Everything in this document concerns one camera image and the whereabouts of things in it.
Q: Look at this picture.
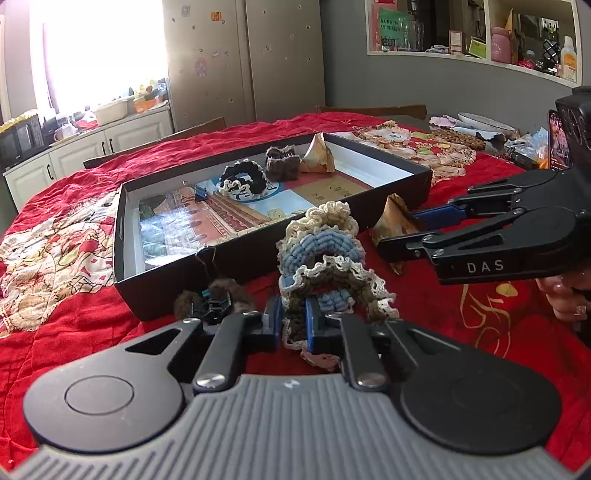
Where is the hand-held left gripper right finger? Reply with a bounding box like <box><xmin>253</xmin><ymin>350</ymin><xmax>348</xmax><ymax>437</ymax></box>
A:
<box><xmin>305</xmin><ymin>298</ymin><xmax>439</xmax><ymax>393</ymax></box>

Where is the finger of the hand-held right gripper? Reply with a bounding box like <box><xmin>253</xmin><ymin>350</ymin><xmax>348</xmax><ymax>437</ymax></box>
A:
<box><xmin>412</xmin><ymin>170</ymin><xmax>561</xmax><ymax>220</ymax></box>
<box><xmin>376</xmin><ymin>208</ymin><xmax>546</xmax><ymax>265</ymax></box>

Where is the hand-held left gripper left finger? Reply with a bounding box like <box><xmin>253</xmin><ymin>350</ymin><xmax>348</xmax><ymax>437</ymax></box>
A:
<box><xmin>124</xmin><ymin>295</ymin><xmax>284</xmax><ymax>393</ymax></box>

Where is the brown paper triangular pouch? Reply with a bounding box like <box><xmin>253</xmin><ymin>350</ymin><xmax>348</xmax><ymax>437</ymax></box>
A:
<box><xmin>372</xmin><ymin>194</ymin><xmax>430</xmax><ymax>275</ymax></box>
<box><xmin>299</xmin><ymin>132</ymin><xmax>338</xmax><ymax>174</ymax></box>

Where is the brown fuzzy hair clip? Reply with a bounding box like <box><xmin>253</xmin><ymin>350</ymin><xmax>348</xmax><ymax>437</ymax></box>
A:
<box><xmin>173</xmin><ymin>247</ymin><xmax>257</xmax><ymax>326</ymax></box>
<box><xmin>265</xmin><ymin>144</ymin><xmax>301</xmax><ymax>181</ymax></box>

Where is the brown crochet scrunchie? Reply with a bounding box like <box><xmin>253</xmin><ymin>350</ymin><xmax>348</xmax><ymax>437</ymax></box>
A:
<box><xmin>279</xmin><ymin>256</ymin><xmax>400</xmax><ymax>370</ymax></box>

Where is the blue crochet scrunchie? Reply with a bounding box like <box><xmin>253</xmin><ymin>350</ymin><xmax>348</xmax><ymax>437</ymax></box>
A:
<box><xmin>276</xmin><ymin>228</ymin><xmax>366</xmax><ymax>317</ymax></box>

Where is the cream crochet scrunchie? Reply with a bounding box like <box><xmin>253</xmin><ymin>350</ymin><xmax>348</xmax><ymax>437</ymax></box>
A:
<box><xmin>286</xmin><ymin>202</ymin><xmax>365</xmax><ymax>245</ymax></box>

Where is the black cardboard box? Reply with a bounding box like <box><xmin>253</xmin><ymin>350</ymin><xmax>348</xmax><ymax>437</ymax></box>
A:
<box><xmin>114</xmin><ymin>131</ymin><xmax>433</xmax><ymax>322</ymax></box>

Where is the black crochet scrunchie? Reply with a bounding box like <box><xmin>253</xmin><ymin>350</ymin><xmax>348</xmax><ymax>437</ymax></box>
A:
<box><xmin>217</xmin><ymin>158</ymin><xmax>269</xmax><ymax>201</ymax></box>

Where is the person's right hand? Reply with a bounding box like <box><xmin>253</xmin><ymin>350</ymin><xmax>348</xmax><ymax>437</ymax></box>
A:
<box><xmin>538</xmin><ymin>272</ymin><xmax>591</xmax><ymax>324</ymax></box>

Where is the wooden bead trivet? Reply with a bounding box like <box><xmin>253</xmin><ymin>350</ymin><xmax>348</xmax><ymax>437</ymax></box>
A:
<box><xmin>434</xmin><ymin>129</ymin><xmax>485</xmax><ymax>151</ymax></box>

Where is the white plate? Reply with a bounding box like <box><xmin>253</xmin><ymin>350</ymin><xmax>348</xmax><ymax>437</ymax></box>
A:
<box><xmin>457</xmin><ymin>112</ymin><xmax>515</xmax><ymax>134</ymax></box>

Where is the printed picture sheet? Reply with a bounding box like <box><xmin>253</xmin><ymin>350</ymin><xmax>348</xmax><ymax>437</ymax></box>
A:
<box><xmin>139</xmin><ymin>178</ymin><xmax>370</xmax><ymax>268</ymax></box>

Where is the green sign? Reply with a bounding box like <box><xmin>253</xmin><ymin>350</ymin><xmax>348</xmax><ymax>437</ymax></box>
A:
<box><xmin>379</xmin><ymin>7</ymin><xmax>411</xmax><ymax>51</ymax></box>

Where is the white bottle orange label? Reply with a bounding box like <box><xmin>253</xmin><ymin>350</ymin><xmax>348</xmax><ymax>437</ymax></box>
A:
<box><xmin>560</xmin><ymin>36</ymin><xmax>578</xmax><ymax>84</ymax></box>

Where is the red printed blanket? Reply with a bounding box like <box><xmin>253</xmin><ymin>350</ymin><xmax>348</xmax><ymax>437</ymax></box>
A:
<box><xmin>0</xmin><ymin>111</ymin><xmax>591</xmax><ymax>467</ymax></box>

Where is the beige refrigerator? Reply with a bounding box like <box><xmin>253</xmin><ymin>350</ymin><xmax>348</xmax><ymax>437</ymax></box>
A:
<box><xmin>164</xmin><ymin>0</ymin><xmax>326</xmax><ymax>132</ymax></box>

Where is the white kitchen cabinet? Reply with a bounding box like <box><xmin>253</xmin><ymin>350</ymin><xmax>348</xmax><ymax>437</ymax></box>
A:
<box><xmin>4</xmin><ymin>108</ymin><xmax>174</xmax><ymax>208</ymax></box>

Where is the white basin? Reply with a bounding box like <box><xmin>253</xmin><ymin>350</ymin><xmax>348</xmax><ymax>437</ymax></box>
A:
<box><xmin>95</xmin><ymin>100</ymin><xmax>129</xmax><ymax>125</ymax></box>

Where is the black microwave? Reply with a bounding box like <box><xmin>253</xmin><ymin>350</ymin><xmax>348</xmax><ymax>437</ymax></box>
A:
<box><xmin>0</xmin><ymin>115</ymin><xmax>42</xmax><ymax>169</ymax></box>

